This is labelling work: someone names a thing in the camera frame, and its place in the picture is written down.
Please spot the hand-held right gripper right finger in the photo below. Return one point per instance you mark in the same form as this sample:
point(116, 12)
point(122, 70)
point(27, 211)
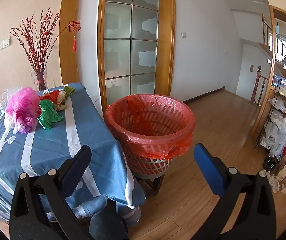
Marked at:
point(208, 170)

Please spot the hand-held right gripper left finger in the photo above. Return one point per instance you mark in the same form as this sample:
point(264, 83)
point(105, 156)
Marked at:
point(76, 170)

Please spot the pink plastic bag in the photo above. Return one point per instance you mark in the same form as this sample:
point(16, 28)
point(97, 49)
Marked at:
point(23, 105)

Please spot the white plastic mesh basket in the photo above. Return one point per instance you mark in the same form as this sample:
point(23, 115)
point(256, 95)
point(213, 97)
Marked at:
point(153, 165)

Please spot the dark green plastic bag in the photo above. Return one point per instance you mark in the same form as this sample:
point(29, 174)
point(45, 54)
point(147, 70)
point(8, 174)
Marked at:
point(46, 115)

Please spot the large red plastic bag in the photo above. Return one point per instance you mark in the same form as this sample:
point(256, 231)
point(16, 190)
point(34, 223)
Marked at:
point(51, 95)

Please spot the clear bubble wrap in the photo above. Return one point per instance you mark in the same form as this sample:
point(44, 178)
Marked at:
point(5, 97)

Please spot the blue striped tablecloth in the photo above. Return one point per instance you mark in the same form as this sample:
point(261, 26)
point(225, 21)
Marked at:
point(45, 142)

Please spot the dark wooden stool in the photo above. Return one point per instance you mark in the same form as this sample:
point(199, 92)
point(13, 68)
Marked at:
point(158, 182)

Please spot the black shoes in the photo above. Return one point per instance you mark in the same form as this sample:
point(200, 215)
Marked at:
point(270, 163)

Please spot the dark grey cloth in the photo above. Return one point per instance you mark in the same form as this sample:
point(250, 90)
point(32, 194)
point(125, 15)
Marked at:
point(105, 226)

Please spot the crumpled clear plastic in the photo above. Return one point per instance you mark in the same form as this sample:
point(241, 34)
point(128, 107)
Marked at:
point(270, 180)

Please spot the white spotted plastic bag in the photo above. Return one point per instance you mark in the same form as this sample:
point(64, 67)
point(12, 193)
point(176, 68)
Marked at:
point(61, 100)

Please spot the glass vase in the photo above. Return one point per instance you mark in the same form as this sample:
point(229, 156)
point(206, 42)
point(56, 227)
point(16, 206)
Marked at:
point(39, 80)

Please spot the light green plastic bag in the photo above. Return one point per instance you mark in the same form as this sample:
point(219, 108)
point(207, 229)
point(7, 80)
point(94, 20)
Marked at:
point(69, 90)

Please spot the black metal shelf rack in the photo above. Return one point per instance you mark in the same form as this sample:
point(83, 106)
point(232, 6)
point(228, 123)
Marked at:
point(270, 115)

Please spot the wooden stair railing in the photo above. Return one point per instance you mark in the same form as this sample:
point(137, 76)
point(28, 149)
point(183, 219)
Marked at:
point(264, 90)

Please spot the red berry branches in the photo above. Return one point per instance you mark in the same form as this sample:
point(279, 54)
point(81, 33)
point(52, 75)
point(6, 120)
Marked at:
point(36, 47)

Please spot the small red lantern ornament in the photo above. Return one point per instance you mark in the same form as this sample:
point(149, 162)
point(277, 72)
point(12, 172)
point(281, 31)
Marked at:
point(46, 33)

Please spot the red knot ornament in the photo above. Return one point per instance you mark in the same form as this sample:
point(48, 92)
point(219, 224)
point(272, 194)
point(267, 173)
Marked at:
point(74, 26)

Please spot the frosted glass sliding door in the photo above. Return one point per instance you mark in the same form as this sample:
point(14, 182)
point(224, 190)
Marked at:
point(130, 42)

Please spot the wooden staircase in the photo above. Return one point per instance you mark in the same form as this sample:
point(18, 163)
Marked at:
point(268, 45)

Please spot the white wall switch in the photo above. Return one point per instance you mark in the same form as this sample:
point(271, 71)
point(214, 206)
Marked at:
point(6, 41)

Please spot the wooden stair newel post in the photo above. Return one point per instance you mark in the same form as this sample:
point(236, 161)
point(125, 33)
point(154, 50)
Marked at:
point(256, 87)

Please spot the brown wall panel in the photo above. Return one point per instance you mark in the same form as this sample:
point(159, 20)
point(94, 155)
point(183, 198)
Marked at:
point(251, 68)

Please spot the wooden wall trim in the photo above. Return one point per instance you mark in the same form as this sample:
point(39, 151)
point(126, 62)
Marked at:
point(69, 55)

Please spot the wooden partition frame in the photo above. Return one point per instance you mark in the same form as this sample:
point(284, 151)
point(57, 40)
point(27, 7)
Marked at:
point(273, 55)

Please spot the wooden door frame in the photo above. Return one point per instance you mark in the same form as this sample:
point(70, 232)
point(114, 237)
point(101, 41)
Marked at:
point(166, 42)

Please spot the white light switch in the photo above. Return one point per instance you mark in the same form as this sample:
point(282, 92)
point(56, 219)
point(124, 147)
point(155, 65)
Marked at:
point(184, 34)

